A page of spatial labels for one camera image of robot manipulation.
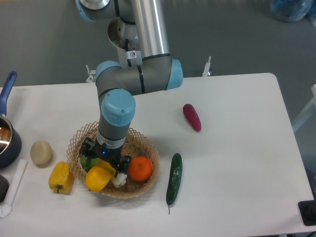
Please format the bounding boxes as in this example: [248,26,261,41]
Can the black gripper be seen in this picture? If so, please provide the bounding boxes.
[79,137,131,177]

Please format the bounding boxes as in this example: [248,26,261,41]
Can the yellow mango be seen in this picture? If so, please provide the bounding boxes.
[85,160,116,192]

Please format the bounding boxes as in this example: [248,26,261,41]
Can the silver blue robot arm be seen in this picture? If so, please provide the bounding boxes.
[76,0,183,174]

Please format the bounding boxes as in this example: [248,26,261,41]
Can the woven wicker basket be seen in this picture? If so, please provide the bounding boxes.
[67,121,159,199]

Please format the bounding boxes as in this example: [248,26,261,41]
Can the green lettuce leaf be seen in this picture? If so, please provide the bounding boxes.
[79,147,100,172]

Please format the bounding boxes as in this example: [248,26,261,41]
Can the white bok choy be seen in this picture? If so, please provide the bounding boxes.
[111,173,127,188]

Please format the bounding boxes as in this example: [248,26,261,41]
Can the orange fruit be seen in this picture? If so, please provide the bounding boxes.
[128,157,153,182]

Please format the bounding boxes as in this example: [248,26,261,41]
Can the yellow bell pepper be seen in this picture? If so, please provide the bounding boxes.
[48,161,75,195]

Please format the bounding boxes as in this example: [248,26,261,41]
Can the beige round potato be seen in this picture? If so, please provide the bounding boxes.
[30,140,52,165]

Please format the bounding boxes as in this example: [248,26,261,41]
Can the green cucumber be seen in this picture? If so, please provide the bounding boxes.
[166,153,183,213]

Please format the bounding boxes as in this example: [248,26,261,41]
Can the dark blue saucepan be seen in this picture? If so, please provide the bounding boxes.
[0,71,22,169]

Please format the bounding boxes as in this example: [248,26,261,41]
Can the dark eggplant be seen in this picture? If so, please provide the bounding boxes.
[0,175,9,202]

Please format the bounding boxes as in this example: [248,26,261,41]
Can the white daikon radish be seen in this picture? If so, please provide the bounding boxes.
[0,159,28,219]

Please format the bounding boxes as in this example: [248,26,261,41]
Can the black device at edge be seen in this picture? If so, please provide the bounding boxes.
[298,200,316,226]

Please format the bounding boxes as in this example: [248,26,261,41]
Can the blue plastic bag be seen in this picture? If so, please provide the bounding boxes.
[270,0,316,23]

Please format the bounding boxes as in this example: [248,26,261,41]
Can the white frame at right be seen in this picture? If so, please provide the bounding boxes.
[292,84,316,133]

